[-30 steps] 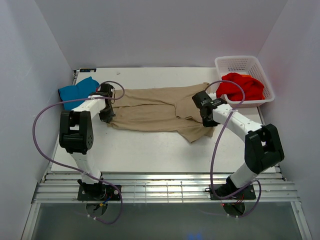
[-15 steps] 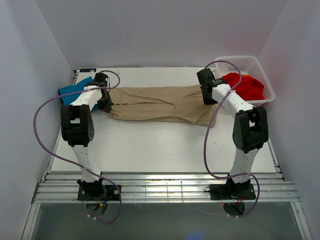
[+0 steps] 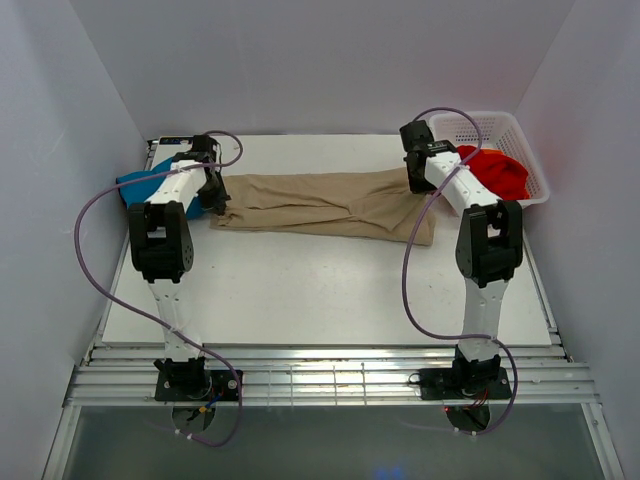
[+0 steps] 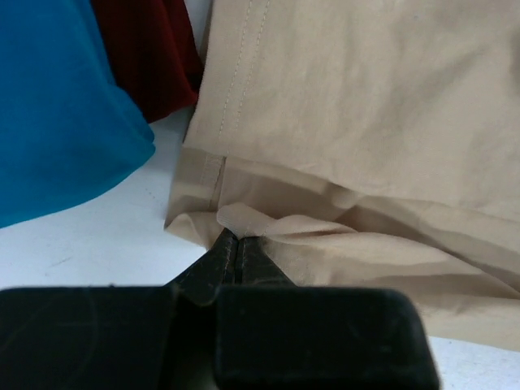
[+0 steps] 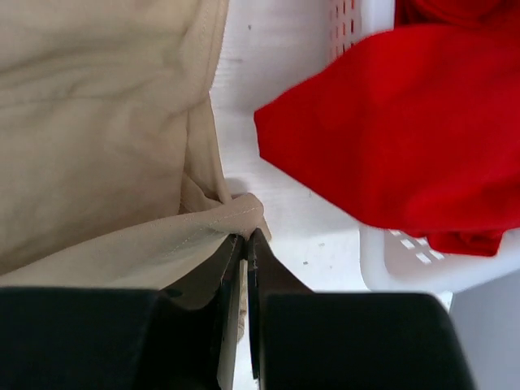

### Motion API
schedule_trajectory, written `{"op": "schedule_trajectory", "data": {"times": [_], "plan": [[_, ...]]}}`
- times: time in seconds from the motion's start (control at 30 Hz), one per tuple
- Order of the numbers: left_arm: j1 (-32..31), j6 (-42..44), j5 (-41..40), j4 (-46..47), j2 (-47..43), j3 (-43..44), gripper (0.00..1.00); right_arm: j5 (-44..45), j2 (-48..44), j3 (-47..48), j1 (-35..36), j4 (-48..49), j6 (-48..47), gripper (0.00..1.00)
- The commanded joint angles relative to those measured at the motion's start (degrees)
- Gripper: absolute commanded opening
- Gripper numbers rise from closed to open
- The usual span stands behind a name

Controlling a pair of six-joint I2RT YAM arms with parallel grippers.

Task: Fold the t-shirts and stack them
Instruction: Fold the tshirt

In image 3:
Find beige t shirt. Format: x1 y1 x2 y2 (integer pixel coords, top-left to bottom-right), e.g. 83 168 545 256
210 168 429 242

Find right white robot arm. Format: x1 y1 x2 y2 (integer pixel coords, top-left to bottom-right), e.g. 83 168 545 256
400 120 523 377

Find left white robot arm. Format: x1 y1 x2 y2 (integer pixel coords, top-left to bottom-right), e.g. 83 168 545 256
127 134 230 376

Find folded blue t shirt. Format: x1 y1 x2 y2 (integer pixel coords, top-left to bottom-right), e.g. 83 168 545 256
116 157 172 208

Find white plastic basket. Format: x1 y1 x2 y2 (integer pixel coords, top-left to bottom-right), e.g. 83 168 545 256
428 111 550 208

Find red t shirt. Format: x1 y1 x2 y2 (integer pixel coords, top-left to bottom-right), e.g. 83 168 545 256
466 149 530 200

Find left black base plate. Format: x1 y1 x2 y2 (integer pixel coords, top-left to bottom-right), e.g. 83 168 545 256
153 369 243 403

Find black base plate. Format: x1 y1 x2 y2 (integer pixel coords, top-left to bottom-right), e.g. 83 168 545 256
407 368 512 400
153 369 243 403

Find aluminium frame rails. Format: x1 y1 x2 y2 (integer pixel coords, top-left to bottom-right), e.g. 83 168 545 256
65 343 600 407

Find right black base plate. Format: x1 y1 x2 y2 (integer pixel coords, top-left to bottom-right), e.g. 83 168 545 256
407 368 512 400

